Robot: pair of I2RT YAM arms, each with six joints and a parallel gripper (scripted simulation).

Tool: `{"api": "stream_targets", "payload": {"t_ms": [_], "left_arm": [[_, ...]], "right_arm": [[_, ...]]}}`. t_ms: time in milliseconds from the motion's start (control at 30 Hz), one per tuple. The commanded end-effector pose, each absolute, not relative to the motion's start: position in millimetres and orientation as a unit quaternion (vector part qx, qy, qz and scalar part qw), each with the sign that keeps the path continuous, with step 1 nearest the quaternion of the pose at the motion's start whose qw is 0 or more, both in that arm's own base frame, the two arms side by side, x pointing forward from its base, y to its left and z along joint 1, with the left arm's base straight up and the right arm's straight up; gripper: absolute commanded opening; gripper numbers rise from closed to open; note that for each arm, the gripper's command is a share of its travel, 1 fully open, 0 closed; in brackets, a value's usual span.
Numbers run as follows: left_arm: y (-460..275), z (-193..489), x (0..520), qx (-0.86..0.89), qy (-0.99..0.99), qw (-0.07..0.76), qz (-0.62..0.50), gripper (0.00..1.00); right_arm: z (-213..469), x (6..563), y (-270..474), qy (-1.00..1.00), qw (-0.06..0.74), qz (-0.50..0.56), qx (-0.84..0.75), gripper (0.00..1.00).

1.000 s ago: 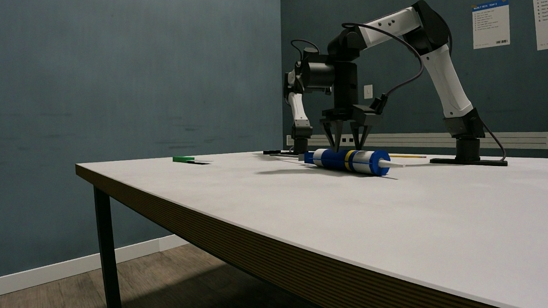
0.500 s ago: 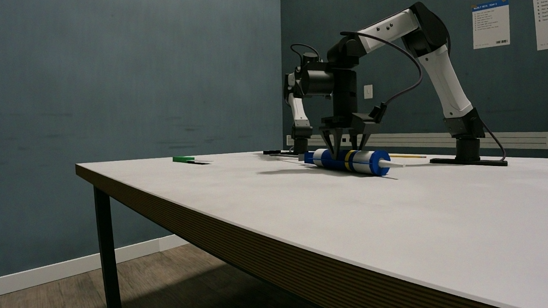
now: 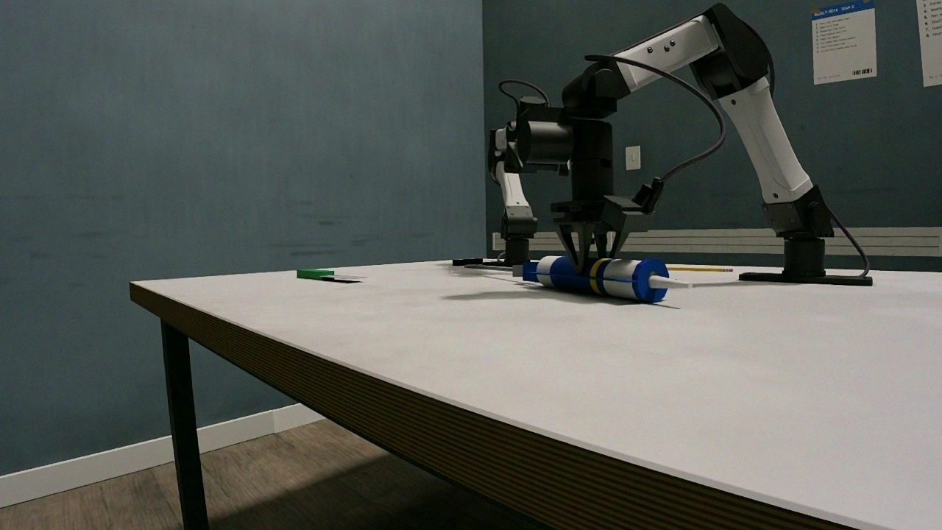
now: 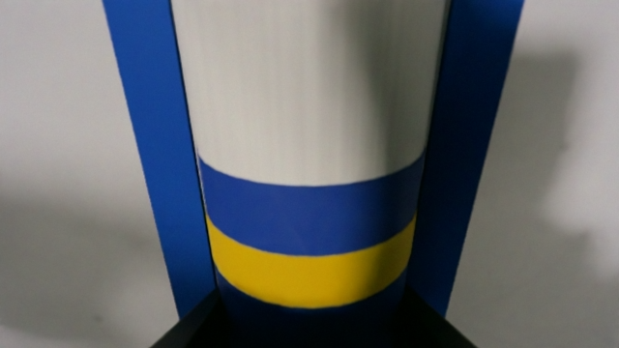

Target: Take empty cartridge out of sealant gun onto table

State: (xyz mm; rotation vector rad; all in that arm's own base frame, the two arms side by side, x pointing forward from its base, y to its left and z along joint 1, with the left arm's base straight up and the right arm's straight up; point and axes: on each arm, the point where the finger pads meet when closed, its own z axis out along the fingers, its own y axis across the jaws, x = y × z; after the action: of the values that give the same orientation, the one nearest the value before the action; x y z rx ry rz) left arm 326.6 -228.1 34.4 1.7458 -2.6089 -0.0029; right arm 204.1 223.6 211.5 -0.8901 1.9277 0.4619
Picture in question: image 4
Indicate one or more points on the white cartridge tube with blue and yellow bands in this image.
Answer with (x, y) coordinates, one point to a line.
(310, 120)

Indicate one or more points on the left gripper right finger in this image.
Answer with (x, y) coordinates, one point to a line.
(421, 326)

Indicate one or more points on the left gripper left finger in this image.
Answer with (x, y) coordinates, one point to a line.
(202, 327)

